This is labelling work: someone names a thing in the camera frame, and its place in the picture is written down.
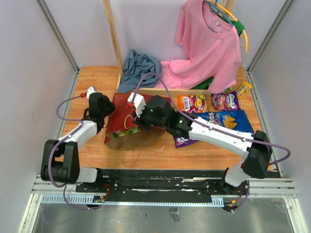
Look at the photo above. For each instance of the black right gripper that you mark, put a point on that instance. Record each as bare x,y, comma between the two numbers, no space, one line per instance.
139,120

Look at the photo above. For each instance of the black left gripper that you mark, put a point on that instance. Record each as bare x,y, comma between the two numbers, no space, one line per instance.
112,106

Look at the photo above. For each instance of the red brown paper bag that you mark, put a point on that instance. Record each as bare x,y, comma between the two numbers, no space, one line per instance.
122,118

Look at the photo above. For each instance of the green yellow candy bag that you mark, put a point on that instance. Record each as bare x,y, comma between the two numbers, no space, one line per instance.
125,132

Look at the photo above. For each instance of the small purple candy bag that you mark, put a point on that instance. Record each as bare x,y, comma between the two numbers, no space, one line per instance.
182,142

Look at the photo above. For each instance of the orange Fox's candy bag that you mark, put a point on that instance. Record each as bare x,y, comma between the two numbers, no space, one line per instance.
193,103

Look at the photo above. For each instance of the purple Fox's candy bag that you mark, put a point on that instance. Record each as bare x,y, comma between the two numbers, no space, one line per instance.
225,101

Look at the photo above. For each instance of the green snack bag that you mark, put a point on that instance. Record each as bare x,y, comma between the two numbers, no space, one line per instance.
228,90

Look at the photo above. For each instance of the blue snack bag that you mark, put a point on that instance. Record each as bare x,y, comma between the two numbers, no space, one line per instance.
234,120

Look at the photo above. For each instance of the yellow M&M's candy bag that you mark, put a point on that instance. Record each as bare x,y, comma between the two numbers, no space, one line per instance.
243,89

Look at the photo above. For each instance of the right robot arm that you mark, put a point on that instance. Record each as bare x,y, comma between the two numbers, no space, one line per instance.
254,149

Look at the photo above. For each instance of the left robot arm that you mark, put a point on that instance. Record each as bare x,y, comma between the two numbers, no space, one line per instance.
60,163

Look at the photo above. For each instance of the crumpled blue cloth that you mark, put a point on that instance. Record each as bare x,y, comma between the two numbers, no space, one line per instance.
135,66

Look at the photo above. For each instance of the pink t-shirt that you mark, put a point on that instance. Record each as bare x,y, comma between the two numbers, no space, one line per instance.
211,46

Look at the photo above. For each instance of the grey clothes hanger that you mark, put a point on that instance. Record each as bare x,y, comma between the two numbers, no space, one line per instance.
215,19

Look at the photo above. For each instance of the yellow clothes hanger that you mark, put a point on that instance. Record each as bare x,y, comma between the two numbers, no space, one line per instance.
239,26

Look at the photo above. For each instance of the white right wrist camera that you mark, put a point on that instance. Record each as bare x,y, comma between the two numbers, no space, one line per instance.
137,102

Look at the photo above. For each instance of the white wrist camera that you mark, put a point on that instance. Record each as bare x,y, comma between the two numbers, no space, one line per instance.
89,91
137,102

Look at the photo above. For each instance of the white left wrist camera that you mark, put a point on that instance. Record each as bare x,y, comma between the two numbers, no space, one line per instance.
89,91

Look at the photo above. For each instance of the wooden clothes rack frame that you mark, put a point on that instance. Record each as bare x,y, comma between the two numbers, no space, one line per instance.
154,91

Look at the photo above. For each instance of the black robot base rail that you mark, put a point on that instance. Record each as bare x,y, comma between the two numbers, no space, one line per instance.
148,186

